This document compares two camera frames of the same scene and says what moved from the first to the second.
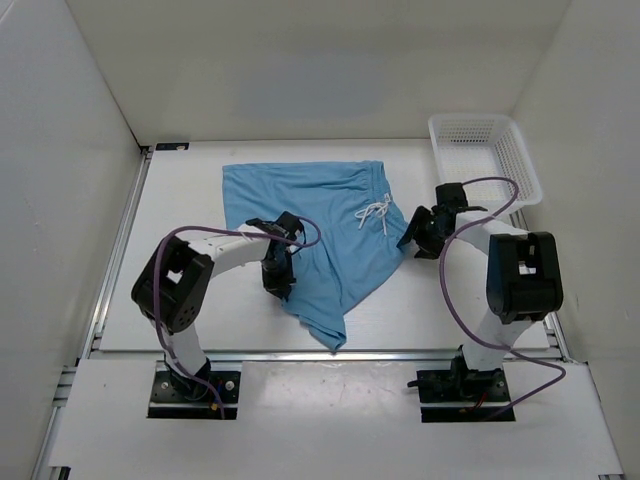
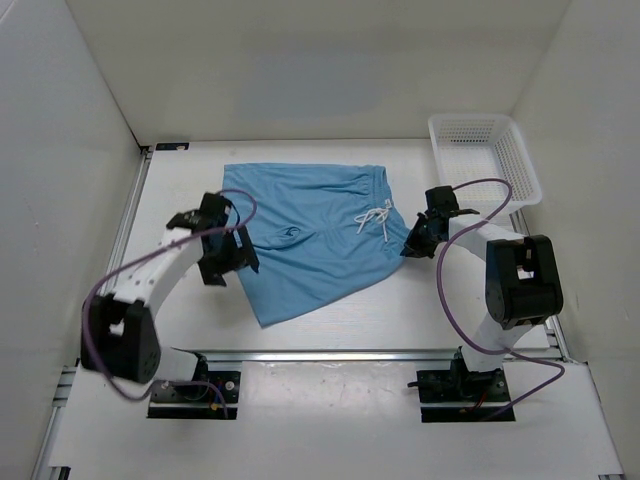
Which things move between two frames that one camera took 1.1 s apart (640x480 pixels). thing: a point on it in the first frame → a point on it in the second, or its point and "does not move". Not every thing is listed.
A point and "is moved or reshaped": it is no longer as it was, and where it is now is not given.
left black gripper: (280, 286) → (241, 257)
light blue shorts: (356, 213) is moved or reshaped
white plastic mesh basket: (467, 147) does not move
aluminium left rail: (94, 337) does not move
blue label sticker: (172, 146) does not move
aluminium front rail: (327, 357) does not move
